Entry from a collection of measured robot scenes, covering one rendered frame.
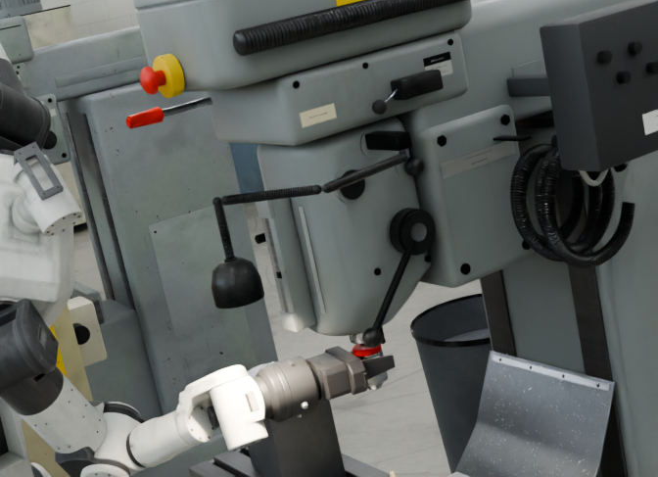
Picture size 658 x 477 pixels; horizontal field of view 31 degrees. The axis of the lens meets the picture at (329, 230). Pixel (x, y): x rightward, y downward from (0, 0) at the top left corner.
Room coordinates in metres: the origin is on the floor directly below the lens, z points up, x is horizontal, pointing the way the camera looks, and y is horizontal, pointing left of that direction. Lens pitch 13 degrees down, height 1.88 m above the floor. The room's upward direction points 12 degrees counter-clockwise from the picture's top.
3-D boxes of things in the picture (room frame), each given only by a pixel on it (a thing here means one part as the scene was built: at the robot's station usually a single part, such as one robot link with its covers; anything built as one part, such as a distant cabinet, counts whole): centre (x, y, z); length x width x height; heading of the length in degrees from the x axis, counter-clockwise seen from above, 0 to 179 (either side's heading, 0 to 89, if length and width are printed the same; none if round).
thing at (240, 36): (1.68, -0.13, 1.79); 0.45 x 0.04 x 0.04; 121
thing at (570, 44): (1.66, -0.45, 1.62); 0.20 x 0.09 x 0.21; 121
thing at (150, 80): (1.66, 0.20, 1.76); 0.04 x 0.03 x 0.04; 31
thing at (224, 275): (1.62, 0.14, 1.46); 0.07 x 0.07 x 0.06
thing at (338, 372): (1.76, 0.07, 1.24); 0.13 x 0.12 x 0.10; 20
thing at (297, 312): (1.73, 0.07, 1.45); 0.04 x 0.04 x 0.21; 31
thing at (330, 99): (1.81, -0.06, 1.68); 0.34 x 0.24 x 0.10; 121
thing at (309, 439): (2.10, 0.15, 1.04); 0.22 x 0.12 x 0.20; 19
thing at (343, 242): (1.79, -0.03, 1.47); 0.21 x 0.19 x 0.32; 31
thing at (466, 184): (1.89, -0.19, 1.47); 0.24 x 0.19 x 0.26; 31
